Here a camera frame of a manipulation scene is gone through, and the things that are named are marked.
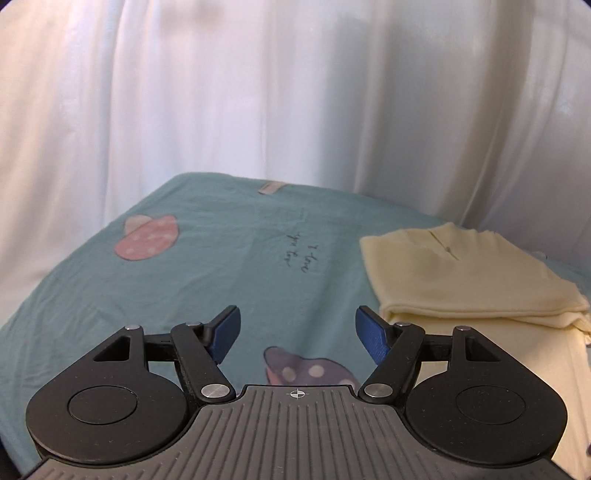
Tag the teal mushroom print bedsheet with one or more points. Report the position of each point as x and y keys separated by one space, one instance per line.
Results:
x=290 y=261

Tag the cream knit sweater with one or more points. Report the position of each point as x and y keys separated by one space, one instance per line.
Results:
x=446 y=276

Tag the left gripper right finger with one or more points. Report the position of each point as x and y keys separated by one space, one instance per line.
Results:
x=395 y=348

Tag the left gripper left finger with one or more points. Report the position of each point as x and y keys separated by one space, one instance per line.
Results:
x=200 y=350

